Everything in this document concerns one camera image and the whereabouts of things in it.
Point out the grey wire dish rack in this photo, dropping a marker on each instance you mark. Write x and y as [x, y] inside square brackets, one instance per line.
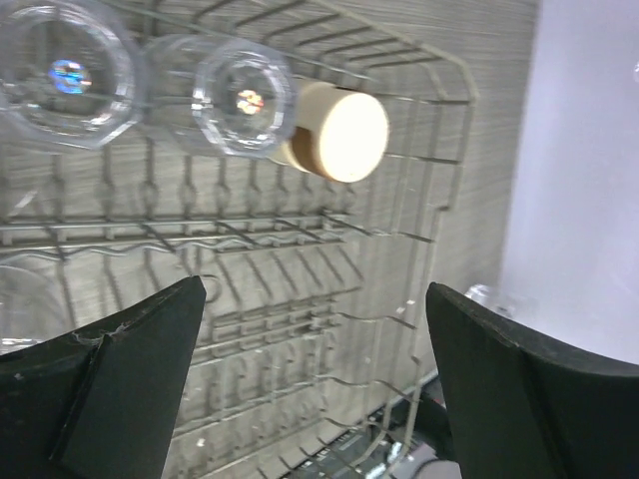
[315, 312]

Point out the clear cup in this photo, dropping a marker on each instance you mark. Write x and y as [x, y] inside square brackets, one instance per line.
[31, 309]
[512, 306]
[71, 75]

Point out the clear tumbler from corner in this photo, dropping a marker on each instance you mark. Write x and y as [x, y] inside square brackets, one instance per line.
[213, 95]

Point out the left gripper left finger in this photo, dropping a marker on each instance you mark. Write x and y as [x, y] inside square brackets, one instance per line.
[102, 400]

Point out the beige brown travel cup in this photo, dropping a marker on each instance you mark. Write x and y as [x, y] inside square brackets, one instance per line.
[340, 134]

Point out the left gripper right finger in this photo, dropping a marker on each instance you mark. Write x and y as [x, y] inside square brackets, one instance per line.
[522, 404]

